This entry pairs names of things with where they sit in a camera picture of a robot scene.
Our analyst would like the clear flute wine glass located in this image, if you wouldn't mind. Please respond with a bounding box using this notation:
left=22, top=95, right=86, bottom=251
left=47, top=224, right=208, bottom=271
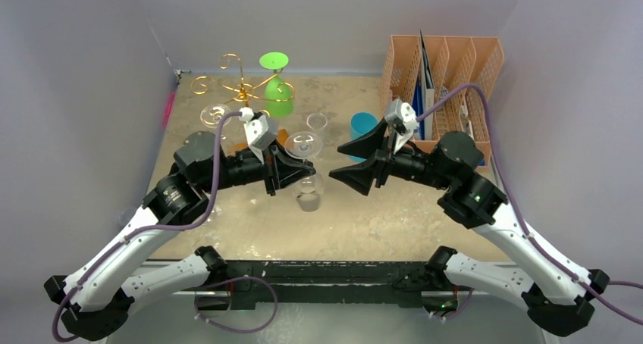
left=200, top=104, right=231, bottom=154

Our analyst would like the purple cable loop front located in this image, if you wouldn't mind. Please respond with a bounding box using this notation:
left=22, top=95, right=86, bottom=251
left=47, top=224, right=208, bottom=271
left=194, top=275, right=278, bottom=335

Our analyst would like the peach file organizer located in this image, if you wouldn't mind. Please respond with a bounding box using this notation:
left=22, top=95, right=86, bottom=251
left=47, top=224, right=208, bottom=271
left=378, top=35, right=504, bottom=169

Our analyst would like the blue plastic goblet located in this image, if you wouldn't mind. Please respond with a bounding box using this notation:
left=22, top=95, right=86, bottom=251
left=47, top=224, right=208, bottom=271
left=350, top=112, right=379, bottom=142

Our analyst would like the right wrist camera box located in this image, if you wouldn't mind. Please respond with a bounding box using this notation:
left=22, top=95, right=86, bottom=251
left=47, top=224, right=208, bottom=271
left=384, top=98, right=419, bottom=154

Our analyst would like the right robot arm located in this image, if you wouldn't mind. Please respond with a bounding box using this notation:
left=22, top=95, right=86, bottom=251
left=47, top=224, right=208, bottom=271
left=330, top=122, right=610, bottom=337

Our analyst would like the gold wine glass rack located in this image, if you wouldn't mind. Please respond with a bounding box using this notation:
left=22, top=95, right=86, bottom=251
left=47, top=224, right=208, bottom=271
left=190, top=53, right=295, bottom=111

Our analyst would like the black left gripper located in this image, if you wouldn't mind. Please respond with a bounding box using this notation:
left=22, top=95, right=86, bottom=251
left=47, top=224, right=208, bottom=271
left=199, top=137, right=315, bottom=195

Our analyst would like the grey white folder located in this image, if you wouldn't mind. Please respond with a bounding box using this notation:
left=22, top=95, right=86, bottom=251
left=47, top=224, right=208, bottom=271
left=419, top=33, right=434, bottom=140

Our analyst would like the clear glass back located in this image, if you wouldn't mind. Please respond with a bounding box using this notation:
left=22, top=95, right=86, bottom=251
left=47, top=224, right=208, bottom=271
left=306, top=112, right=328, bottom=137

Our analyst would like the green plastic goblet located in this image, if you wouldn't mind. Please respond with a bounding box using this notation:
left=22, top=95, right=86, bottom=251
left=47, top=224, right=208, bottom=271
left=259, top=52, right=293, bottom=118

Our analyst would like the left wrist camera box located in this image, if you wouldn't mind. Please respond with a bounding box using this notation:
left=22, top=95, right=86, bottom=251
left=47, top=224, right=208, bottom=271
left=239, top=107, right=278, bottom=164

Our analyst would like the blue folder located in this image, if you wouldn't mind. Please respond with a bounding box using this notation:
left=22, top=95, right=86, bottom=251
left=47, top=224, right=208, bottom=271
left=412, top=76, right=425, bottom=140

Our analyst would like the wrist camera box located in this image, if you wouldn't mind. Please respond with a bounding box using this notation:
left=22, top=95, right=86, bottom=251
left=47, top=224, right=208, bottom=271
left=384, top=98, right=419, bottom=154
left=239, top=107, right=278, bottom=164

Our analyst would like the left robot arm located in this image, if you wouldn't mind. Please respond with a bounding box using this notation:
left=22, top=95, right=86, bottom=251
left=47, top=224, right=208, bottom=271
left=44, top=132, right=315, bottom=342

